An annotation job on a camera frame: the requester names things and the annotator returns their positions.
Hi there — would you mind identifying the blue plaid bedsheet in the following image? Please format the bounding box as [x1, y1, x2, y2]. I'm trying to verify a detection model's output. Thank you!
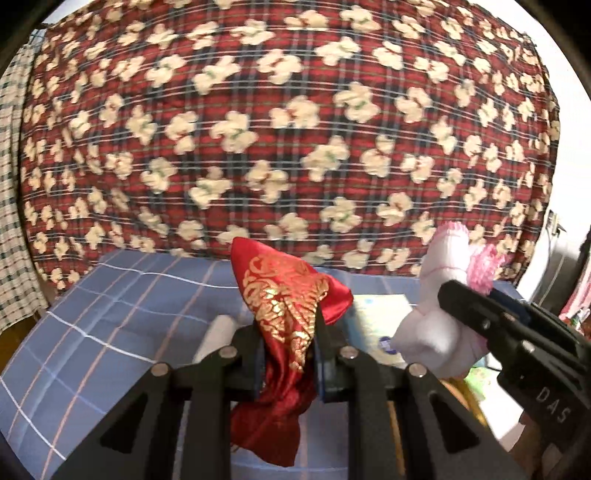
[0, 249, 525, 480]

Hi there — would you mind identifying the white green checkered cloth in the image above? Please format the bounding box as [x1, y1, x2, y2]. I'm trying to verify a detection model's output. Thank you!
[0, 41, 52, 334]

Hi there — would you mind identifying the white cloth with pink fringe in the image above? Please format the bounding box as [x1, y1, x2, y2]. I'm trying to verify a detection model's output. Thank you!
[392, 222, 514, 378]

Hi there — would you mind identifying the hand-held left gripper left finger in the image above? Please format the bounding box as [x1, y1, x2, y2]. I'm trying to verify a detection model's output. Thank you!
[53, 323, 267, 480]

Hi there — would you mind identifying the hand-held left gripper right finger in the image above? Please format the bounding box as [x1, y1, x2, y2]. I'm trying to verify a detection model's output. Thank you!
[314, 310, 529, 480]

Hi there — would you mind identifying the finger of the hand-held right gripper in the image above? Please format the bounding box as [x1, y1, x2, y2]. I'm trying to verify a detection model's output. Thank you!
[488, 287, 537, 321]
[438, 280, 533, 352]

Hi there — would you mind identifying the red gold embroidered cloth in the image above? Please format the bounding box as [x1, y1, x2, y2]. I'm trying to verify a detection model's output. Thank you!
[229, 236, 355, 468]

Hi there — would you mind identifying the pink garment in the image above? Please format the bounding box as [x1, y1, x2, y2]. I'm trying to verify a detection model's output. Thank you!
[560, 276, 591, 335]

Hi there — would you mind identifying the tissue pack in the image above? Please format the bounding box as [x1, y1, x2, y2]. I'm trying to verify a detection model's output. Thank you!
[348, 295, 417, 366]

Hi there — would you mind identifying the red floral plaid quilt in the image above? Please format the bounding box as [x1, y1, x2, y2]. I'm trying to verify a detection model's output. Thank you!
[18, 0, 563, 297]

